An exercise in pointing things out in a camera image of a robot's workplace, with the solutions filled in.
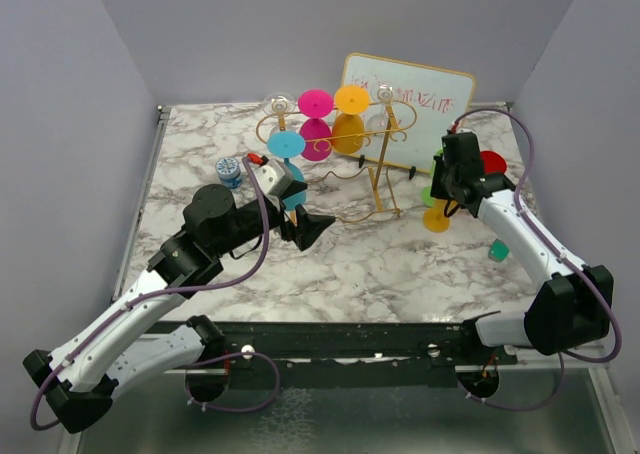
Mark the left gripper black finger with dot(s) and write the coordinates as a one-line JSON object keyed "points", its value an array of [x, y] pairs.
{"points": [[292, 190], [309, 227]]}

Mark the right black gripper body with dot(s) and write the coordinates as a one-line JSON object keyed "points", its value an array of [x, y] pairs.
{"points": [[443, 180]]}

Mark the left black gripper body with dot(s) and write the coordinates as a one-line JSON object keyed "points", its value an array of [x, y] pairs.
{"points": [[286, 226]]}

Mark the green wine glass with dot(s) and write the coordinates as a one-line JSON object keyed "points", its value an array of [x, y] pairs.
{"points": [[426, 197]]}

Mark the red wine glass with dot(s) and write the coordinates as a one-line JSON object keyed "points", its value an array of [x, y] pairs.
{"points": [[493, 162]]}

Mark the blue wine glass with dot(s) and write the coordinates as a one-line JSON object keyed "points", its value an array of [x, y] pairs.
{"points": [[287, 145]]}

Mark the yellow wine glass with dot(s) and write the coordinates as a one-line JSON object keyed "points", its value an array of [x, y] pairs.
{"points": [[434, 218]]}

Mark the clear wine glass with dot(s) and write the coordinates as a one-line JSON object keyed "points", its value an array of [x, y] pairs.
{"points": [[278, 103], [382, 96]]}

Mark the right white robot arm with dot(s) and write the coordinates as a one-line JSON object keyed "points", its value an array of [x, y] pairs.
{"points": [[572, 297]]}

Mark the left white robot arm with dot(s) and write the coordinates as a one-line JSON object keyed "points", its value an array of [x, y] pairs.
{"points": [[220, 245]]}

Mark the pink wine glass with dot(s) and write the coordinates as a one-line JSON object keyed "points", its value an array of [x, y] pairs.
{"points": [[315, 105]]}

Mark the back orange wine glass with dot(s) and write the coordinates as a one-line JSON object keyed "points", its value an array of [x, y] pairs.
{"points": [[351, 101]]}

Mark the blue patterned small jar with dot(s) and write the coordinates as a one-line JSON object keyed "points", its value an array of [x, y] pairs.
{"points": [[228, 170]]}

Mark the teal green cube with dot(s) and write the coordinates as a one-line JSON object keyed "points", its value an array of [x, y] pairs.
{"points": [[498, 251]]}

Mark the gold framed whiteboard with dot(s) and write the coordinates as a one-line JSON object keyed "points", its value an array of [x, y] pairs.
{"points": [[426, 100]]}

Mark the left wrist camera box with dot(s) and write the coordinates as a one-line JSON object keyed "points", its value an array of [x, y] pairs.
{"points": [[274, 178]]}

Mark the gold wire glass rack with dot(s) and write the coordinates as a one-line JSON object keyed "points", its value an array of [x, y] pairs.
{"points": [[374, 173]]}

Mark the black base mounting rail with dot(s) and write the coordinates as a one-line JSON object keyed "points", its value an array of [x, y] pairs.
{"points": [[345, 355]]}

